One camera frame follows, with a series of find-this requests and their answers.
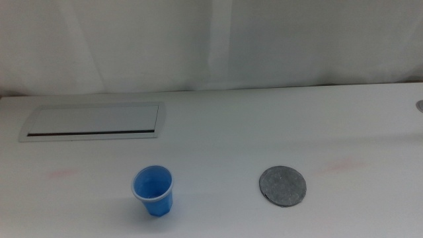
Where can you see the white backdrop cloth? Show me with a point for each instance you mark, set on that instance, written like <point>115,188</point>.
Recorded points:
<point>165,43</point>

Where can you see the round grey cup mat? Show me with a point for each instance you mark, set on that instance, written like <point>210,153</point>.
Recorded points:
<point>282,186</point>

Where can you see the grey round table grommet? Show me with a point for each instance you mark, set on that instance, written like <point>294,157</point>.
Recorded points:
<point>420,106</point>

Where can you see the blue plastic cup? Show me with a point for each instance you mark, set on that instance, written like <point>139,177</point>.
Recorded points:
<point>152,185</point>

